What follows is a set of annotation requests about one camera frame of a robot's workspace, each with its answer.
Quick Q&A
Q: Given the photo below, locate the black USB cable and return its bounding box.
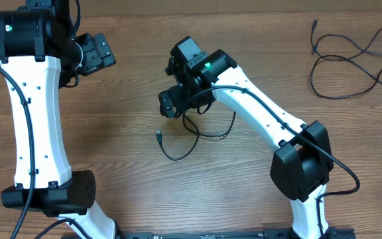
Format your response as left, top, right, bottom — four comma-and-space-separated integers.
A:
310, 19, 382, 62
309, 54, 382, 101
155, 111, 237, 162

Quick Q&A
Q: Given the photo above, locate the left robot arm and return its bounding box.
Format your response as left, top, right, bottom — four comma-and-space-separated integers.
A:
0, 1, 121, 238

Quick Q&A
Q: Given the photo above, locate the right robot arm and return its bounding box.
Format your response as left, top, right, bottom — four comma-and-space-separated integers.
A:
159, 37, 333, 238

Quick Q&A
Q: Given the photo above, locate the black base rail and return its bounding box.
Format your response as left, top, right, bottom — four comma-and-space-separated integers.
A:
115, 227, 356, 239

